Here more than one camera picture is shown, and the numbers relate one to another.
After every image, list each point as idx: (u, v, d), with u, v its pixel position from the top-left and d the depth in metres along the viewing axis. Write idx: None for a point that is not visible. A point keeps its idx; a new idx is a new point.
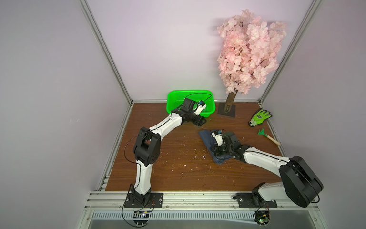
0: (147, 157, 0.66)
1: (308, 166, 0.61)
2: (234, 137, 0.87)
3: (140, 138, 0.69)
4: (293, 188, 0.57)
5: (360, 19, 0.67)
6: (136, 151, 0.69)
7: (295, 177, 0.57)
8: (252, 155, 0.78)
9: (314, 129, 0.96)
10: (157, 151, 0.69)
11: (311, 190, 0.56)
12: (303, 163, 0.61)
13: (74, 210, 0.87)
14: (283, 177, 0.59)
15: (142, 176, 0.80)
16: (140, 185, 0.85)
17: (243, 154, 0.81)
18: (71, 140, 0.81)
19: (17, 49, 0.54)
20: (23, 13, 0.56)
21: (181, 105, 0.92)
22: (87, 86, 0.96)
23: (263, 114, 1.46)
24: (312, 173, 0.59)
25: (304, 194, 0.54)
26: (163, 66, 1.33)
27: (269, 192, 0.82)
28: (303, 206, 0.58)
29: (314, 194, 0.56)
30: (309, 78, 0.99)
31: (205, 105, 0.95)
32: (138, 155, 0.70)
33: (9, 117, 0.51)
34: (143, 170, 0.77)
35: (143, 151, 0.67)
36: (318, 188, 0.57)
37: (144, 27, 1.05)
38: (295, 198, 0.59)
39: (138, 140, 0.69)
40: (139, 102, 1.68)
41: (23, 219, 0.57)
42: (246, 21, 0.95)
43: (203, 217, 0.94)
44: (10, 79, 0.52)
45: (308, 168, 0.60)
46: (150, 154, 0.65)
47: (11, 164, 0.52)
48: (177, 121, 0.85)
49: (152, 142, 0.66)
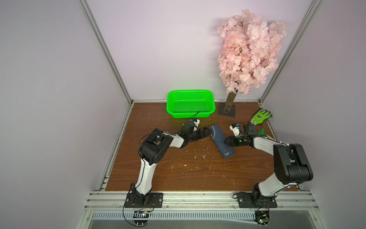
0: (151, 156, 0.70)
1: (304, 153, 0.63)
2: (251, 127, 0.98)
3: (152, 135, 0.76)
4: (279, 163, 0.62)
5: (360, 19, 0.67)
6: (142, 148, 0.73)
7: (284, 154, 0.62)
8: (260, 139, 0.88)
9: (314, 129, 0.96)
10: (163, 151, 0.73)
11: (296, 170, 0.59)
12: (300, 150, 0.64)
13: (74, 210, 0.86)
14: (274, 153, 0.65)
15: (145, 175, 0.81)
16: (142, 184, 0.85)
17: (253, 138, 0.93)
18: (70, 140, 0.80)
19: (16, 48, 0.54)
20: (23, 13, 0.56)
21: (182, 130, 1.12)
22: (86, 86, 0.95)
23: (263, 114, 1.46)
24: (306, 160, 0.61)
25: (286, 169, 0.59)
26: (163, 66, 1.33)
27: (266, 182, 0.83)
28: (284, 183, 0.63)
29: (298, 176, 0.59)
30: (309, 78, 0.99)
31: (197, 120, 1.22)
32: (143, 153, 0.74)
33: (8, 117, 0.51)
34: (147, 168, 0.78)
35: (149, 150, 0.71)
36: (305, 173, 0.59)
37: (144, 28, 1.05)
38: (279, 175, 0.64)
39: (149, 138, 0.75)
40: (138, 102, 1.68)
41: (23, 219, 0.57)
42: (246, 21, 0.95)
43: (203, 217, 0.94)
44: (8, 78, 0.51)
45: (302, 155, 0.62)
46: (156, 154, 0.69)
47: (10, 164, 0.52)
48: (180, 141, 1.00)
49: (164, 140, 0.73)
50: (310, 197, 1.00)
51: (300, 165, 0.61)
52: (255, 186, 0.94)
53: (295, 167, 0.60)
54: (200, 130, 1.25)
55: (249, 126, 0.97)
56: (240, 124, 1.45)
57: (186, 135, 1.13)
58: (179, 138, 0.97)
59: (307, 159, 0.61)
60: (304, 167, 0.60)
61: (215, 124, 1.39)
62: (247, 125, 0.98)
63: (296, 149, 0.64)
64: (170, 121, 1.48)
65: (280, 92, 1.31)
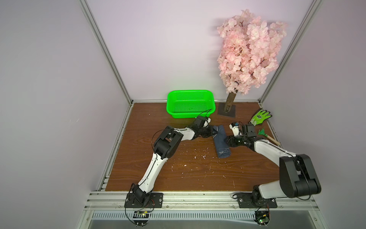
0: (165, 151, 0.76)
1: (312, 166, 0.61)
2: (250, 128, 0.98)
3: (165, 132, 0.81)
4: (287, 177, 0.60)
5: (360, 19, 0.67)
6: (156, 144, 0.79)
7: (293, 168, 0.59)
8: (263, 145, 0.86)
9: (314, 130, 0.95)
10: (175, 148, 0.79)
11: (304, 185, 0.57)
12: (308, 162, 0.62)
13: (74, 210, 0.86)
14: (281, 165, 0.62)
15: (153, 170, 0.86)
16: (147, 181, 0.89)
17: (255, 141, 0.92)
18: (70, 140, 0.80)
19: (17, 49, 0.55)
20: (23, 14, 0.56)
21: (193, 122, 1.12)
22: (86, 85, 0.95)
23: (263, 114, 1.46)
24: (314, 173, 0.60)
25: (295, 184, 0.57)
26: (162, 66, 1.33)
27: (268, 187, 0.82)
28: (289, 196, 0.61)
29: (306, 191, 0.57)
30: (309, 78, 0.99)
31: (208, 119, 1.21)
32: (156, 149, 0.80)
33: (7, 119, 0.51)
34: (157, 163, 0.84)
35: (163, 146, 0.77)
36: (312, 187, 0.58)
37: (144, 28, 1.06)
38: (285, 188, 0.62)
39: (162, 135, 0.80)
40: (139, 102, 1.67)
41: (23, 219, 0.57)
42: (246, 21, 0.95)
43: (203, 217, 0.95)
44: (8, 78, 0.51)
45: (310, 167, 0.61)
46: (168, 150, 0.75)
47: (11, 164, 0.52)
48: (191, 134, 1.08)
49: (175, 137, 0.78)
50: (310, 197, 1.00)
51: (308, 179, 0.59)
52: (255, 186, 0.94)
53: (303, 181, 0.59)
54: (210, 127, 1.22)
55: (248, 127, 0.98)
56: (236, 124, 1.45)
57: (197, 128, 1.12)
58: (190, 131, 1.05)
59: (315, 172, 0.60)
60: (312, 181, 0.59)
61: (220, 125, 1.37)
62: (246, 126, 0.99)
63: (304, 162, 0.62)
64: (170, 121, 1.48)
65: (280, 92, 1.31)
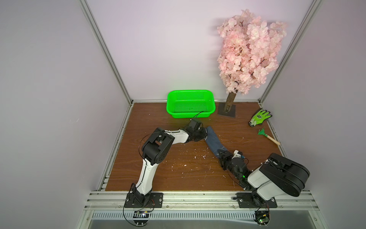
0: (154, 156, 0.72)
1: (282, 156, 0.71)
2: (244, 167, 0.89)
3: (154, 135, 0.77)
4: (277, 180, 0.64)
5: (360, 19, 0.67)
6: (144, 149, 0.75)
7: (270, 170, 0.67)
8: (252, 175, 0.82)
9: (314, 129, 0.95)
10: (165, 152, 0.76)
11: (290, 175, 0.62)
12: (278, 157, 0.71)
13: (73, 210, 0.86)
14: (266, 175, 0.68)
15: (146, 174, 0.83)
16: (142, 184, 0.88)
17: (248, 179, 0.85)
18: (69, 140, 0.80)
19: (17, 49, 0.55)
20: (22, 14, 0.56)
21: (188, 124, 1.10)
22: (86, 85, 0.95)
23: (263, 114, 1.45)
24: (288, 161, 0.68)
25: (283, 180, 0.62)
26: (163, 66, 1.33)
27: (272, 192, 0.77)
28: (298, 194, 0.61)
29: (297, 176, 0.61)
30: (309, 78, 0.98)
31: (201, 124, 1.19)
32: (145, 153, 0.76)
33: (8, 117, 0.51)
34: (148, 168, 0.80)
35: (152, 150, 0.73)
36: (297, 170, 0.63)
37: (144, 28, 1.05)
38: (288, 191, 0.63)
39: (151, 139, 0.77)
40: (138, 102, 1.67)
41: (23, 219, 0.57)
42: (246, 20, 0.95)
43: (203, 217, 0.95)
44: (9, 77, 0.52)
45: (281, 158, 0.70)
46: (157, 154, 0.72)
47: (11, 163, 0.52)
48: (184, 137, 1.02)
49: (166, 140, 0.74)
50: (310, 197, 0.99)
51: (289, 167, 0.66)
52: (252, 191, 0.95)
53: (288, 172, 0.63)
54: (203, 129, 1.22)
55: (242, 169, 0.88)
56: (237, 124, 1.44)
57: (190, 131, 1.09)
58: (183, 133, 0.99)
59: (288, 160, 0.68)
60: (296, 166, 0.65)
61: (209, 127, 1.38)
62: (239, 167, 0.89)
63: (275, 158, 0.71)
64: (170, 121, 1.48)
65: (280, 92, 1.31)
